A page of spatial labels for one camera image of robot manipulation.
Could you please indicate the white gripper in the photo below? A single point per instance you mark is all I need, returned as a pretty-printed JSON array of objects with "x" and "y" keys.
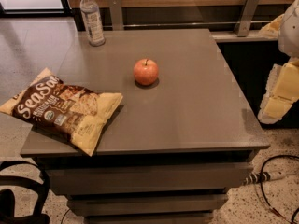
[{"x": 290, "y": 32}]

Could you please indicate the brown sea salt chip bag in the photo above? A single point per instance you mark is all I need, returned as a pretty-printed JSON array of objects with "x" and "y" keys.
[{"x": 72, "y": 111}]

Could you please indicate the grey drawer cabinet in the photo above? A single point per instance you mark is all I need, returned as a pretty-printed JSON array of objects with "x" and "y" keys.
[{"x": 172, "y": 150}]

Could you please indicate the white power strip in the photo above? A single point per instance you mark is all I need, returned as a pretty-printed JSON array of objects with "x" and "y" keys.
[{"x": 255, "y": 178}]

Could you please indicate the red apple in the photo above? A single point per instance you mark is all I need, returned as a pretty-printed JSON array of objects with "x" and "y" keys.
[{"x": 146, "y": 72}]

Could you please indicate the clear plastic water bottle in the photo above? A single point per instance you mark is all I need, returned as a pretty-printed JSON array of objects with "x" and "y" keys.
[{"x": 92, "y": 21}]

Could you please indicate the horizontal metal rail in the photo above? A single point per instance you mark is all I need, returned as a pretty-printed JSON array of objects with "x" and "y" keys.
[{"x": 185, "y": 25}]

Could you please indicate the right metal rail bracket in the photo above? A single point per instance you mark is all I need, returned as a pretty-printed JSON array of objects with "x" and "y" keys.
[{"x": 242, "y": 27}]

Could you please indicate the metal rail bracket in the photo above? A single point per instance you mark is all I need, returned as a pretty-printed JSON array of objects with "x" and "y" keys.
[
  {"x": 242, "y": 27},
  {"x": 115, "y": 9}
]

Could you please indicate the left metal rail bracket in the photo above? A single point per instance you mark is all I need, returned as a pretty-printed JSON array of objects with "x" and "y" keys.
[{"x": 115, "y": 9}]

